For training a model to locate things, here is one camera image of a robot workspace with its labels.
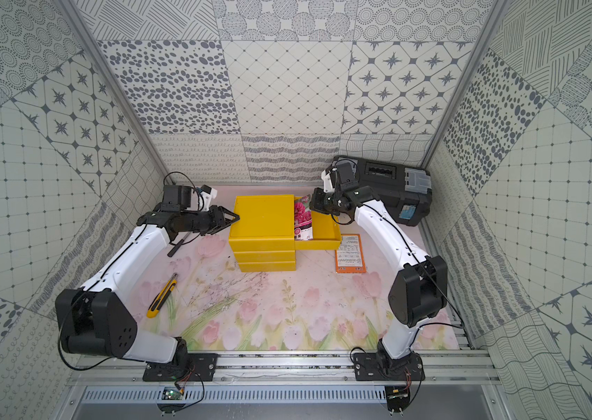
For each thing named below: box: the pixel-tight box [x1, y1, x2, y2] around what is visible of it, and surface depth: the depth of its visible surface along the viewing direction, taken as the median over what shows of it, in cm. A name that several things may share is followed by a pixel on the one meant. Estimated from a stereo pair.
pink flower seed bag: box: [294, 194, 314, 241], surface depth 84 cm
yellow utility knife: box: [147, 273, 178, 319], surface depth 90 cm
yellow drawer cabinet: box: [228, 194, 296, 273], surface depth 83 cm
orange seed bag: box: [334, 233, 367, 273], surface depth 100 cm
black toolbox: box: [331, 155, 433, 227], surface depth 100 cm
